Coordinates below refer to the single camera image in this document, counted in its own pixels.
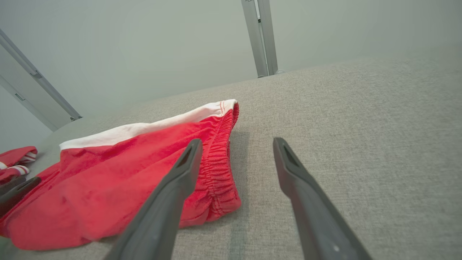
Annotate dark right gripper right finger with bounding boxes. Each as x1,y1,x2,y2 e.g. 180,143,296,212
273,137,372,260

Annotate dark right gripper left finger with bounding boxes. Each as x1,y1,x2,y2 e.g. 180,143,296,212
105,138,203,260

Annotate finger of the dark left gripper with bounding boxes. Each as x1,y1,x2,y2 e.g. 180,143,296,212
0,177,41,217
0,176,26,195

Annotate grey fabric sofa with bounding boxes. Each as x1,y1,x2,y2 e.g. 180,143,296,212
0,47,462,260

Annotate red shorts with white panel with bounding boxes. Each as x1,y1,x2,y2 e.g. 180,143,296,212
0,99,241,251

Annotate grey metal partition post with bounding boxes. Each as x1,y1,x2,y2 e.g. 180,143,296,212
0,29,83,132
241,0,279,78

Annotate red basketball jersey striped trim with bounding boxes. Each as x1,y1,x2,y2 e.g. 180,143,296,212
0,146,38,185

